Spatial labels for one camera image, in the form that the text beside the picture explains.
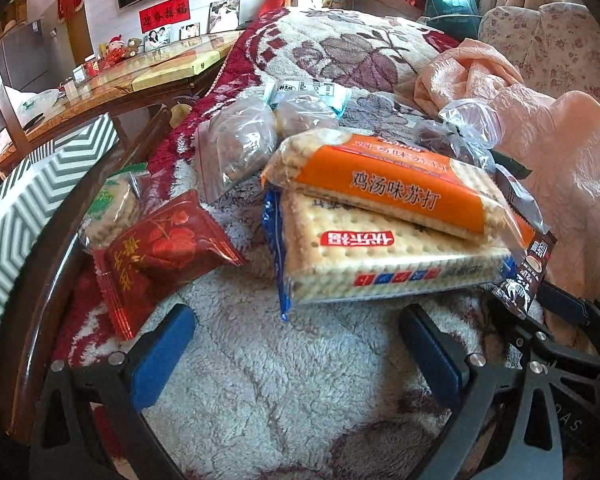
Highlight green round cracker pack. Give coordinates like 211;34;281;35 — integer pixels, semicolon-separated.
79;162;150;252

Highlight blue soda cracker pack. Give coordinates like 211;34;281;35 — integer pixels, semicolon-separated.
262;188;515;318

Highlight framed photo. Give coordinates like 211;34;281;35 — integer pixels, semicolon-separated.
208;0;240;34

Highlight orange soda cracker pack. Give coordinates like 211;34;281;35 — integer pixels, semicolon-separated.
262;128;533;252

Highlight teal cushion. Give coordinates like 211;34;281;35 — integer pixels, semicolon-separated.
424;0;481;41

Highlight light blue snack packet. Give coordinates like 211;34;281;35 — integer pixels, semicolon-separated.
268;79;352;117

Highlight santa figurine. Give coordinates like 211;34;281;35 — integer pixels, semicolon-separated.
105;35;125;66

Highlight red banner sign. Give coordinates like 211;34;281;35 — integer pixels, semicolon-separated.
138;0;190;34

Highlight wooden chair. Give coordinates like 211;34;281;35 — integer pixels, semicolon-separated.
0;73;32;160

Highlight Nescafe coffee stick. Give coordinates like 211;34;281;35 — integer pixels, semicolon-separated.
493;231;557;318

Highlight red snack packet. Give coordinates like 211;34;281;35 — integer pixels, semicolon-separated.
93;190;245;340

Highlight floral plush blanket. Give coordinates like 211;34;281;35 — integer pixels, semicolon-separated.
144;9;513;479

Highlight clear bag of nuts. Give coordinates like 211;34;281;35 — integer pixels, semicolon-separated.
195;96;278;204

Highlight clear plastic bag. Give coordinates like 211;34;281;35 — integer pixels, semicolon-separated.
414;99;503;174

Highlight wooden coffee table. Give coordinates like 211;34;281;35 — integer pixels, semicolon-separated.
26;30;240;148

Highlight pink blanket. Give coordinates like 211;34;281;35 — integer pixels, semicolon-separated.
396;39;600;300

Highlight green chevron storage box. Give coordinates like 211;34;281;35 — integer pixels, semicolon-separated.
0;114;118;324

